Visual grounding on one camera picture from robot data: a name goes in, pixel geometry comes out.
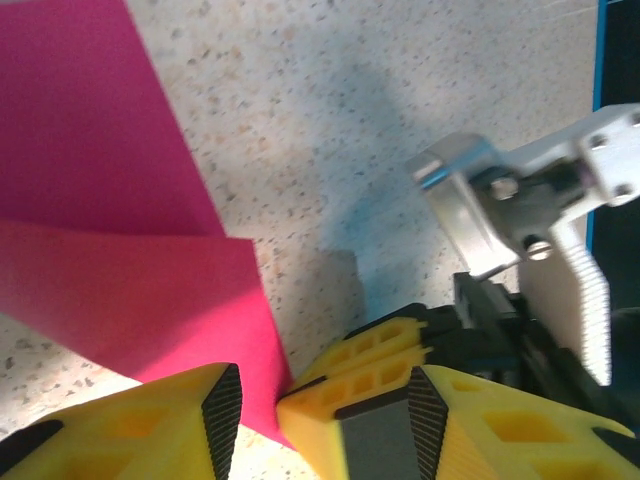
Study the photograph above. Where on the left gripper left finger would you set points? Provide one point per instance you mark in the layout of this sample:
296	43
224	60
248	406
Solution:
125	440

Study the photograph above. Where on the magenta cloth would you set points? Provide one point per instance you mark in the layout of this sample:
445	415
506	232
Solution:
100	150

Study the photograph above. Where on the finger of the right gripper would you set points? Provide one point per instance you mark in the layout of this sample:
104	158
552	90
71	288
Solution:
385	340
370	440

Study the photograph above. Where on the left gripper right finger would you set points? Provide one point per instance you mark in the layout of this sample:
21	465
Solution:
525	440

